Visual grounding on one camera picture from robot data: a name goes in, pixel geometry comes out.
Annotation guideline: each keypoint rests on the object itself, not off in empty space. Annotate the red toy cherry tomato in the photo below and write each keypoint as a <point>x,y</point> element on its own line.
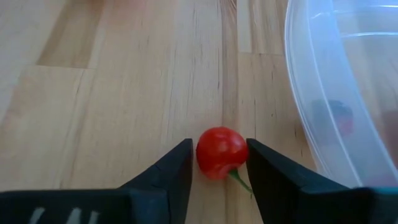
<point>219,152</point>

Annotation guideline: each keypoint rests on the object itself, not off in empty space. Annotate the red toy strawberry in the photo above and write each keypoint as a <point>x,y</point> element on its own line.
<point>340,116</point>

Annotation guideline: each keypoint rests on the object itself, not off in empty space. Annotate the clear plastic tupperware container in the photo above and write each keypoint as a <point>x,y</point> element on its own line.
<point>342,77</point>

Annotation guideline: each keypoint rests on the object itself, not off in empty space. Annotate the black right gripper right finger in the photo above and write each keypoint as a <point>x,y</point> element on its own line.
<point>295,199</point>

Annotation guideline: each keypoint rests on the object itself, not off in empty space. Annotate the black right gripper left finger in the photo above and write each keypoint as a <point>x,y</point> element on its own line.
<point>149,202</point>

